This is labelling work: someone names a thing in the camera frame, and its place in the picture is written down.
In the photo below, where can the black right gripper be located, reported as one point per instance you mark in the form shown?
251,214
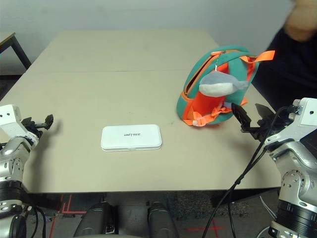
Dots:
266,129

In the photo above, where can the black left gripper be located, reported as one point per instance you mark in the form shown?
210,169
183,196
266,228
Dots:
33,125

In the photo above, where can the teal and orange backpack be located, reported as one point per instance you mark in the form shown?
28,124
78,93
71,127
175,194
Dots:
210,104

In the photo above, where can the grey whale plush toy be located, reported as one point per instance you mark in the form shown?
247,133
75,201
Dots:
215,85

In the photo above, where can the white pencil case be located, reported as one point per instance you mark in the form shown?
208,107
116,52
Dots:
131,137

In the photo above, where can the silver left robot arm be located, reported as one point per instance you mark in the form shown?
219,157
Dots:
12,153

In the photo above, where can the bystander bare hand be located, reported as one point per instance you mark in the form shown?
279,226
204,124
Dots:
302,19

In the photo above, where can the bystander in dark clothing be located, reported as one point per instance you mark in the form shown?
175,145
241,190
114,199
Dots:
292,69

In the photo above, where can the black framed side table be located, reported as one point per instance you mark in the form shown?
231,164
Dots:
5,39

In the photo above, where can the speckled dark floor mat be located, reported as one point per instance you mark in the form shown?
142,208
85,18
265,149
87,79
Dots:
193,203

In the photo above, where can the dark robot left leg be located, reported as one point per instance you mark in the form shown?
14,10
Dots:
96,218

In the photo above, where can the dark robot leg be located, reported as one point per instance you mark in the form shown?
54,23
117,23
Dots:
161,218
96,218

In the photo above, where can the dark robot right leg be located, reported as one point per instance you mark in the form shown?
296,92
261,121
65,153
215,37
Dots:
161,218

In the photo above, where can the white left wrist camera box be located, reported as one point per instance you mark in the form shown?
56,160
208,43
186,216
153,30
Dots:
10,119

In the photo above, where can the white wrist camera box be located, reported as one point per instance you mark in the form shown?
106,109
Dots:
308,114
10,119

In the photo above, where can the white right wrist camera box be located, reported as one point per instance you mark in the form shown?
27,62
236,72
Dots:
308,114

